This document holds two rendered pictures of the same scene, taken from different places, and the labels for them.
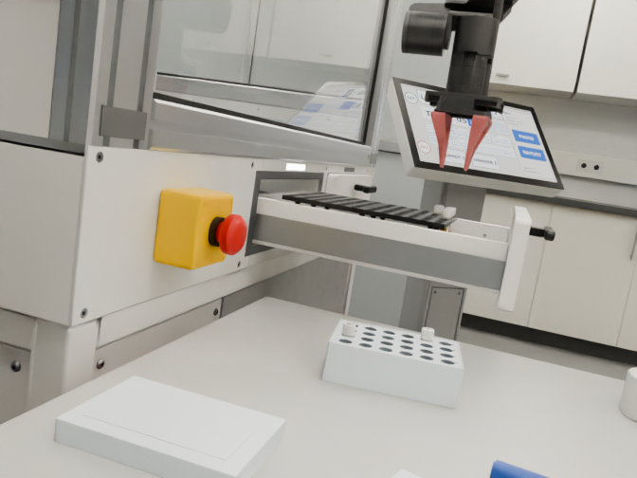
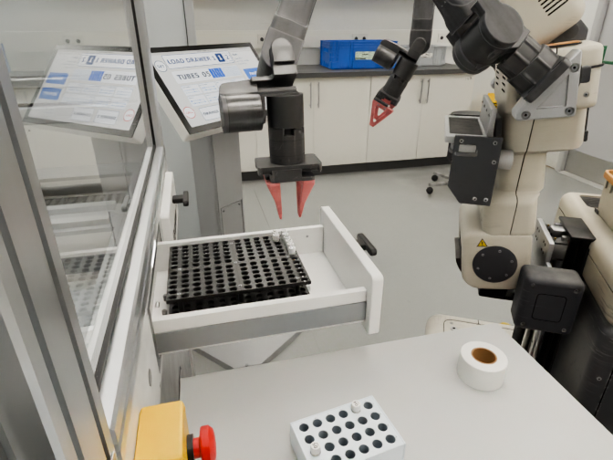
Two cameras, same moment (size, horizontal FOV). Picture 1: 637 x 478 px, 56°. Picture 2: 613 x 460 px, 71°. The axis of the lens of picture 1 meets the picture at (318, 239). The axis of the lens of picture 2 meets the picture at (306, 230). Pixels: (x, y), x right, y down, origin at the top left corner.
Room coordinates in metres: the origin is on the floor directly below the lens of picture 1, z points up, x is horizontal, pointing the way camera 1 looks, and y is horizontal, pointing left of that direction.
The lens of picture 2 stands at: (0.26, 0.15, 1.27)
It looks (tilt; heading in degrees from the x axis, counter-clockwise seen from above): 26 degrees down; 329
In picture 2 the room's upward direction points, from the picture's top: straight up
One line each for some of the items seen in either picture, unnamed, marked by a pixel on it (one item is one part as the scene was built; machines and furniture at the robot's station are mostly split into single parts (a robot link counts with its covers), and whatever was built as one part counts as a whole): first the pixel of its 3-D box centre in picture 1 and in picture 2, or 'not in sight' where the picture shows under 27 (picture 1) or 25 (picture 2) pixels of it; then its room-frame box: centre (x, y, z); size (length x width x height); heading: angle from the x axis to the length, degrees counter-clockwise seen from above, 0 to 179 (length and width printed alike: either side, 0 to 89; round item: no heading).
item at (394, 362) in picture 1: (393, 360); (346, 443); (0.57, -0.09, 0.78); 0.12 x 0.08 x 0.04; 81
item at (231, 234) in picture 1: (227, 233); (201, 446); (0.58, 0.09, 0.88); 0.04 x 0.03 x 0.04; 163
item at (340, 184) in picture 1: (348, 202); (170, 213); (1.21, -0.05, 0.87); 0.29 x 0.02 x 0.11; 163
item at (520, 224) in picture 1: (513, 250); (346, 262); (0.82, -0.27, 0.87); 0.29 x 0.02 x 0.11; 163
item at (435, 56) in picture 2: not in sight; (419, 55); (3.49, -3.02, 0.99); 0.40 x 0.31 x 0.17; 73
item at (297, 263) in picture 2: (445, 220); (293, 256); (0.85, -0.17, 0.90); 0.18 x 0.02 x 0.01; 163
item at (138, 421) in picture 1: (176, 429); not in sight; (0.39, 0.08, 0.77); 0.13 x 0.09 x 0.02; 74
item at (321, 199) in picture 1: (371, 227); (236, 278); (0.88, -0.07, 0.87); 0.22 x 0.18 x 0.06; 73
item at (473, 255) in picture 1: (364, 229); (232, 281); (0.88, -0.06, 0.86); 0.40 x 0.26 x 0.06; 73
